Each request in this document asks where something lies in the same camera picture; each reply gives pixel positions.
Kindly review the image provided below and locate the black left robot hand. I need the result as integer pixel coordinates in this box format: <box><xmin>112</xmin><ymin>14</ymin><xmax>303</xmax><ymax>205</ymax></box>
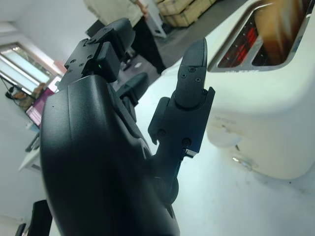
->
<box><xmin>39</xmin><ymin>17</ymin><xmax>216</xmax><ymax>236</ymax></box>

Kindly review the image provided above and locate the browned toast slice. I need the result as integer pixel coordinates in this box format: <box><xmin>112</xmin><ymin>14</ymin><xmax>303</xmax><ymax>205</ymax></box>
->
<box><xmin>254</xmin><ymin>0</ymin><xmax>308</xmax><ymax>62</ymax></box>

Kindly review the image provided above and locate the person in black trousers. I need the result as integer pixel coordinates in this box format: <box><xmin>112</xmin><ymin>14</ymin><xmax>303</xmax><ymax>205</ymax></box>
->
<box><xmin>83</xmin><ymin>0</ymin><xmax>168</xmax><ymax>74</ymax></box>

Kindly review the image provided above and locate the white two-slot toaster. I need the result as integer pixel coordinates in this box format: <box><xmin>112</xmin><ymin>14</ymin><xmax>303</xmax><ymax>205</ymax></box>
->
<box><xmin>206</xmin><ymin>0</ymin><xmax>315</xmax><ymax>180</ymax></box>

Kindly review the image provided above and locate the pink screen monitor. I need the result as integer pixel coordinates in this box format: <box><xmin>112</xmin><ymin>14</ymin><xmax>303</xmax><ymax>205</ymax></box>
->
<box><xmin>24</xmin><ymin>87</ymin><xmax>56</xmax><ymax>128</ymax></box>

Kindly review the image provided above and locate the window with blinds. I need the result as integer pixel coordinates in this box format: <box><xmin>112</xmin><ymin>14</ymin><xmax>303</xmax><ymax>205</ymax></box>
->
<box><xmin>0</xmin><ymin>41</ymin><xmax>54</xmax><ymax>87</ymax></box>

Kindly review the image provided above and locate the wooden crate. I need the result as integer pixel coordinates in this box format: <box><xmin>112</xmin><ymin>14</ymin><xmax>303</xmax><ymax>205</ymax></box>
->
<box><xmin>156</xmin><ymin>0</ymin><xmax>219</xmax><ymax>28</ymax></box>

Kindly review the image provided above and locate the white frame table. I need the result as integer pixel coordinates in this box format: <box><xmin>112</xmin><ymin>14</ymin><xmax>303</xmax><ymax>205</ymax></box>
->
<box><xmin>145</xmin><ymin>4</ymin><xmax>168</xmax><ymax>39</ymax></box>

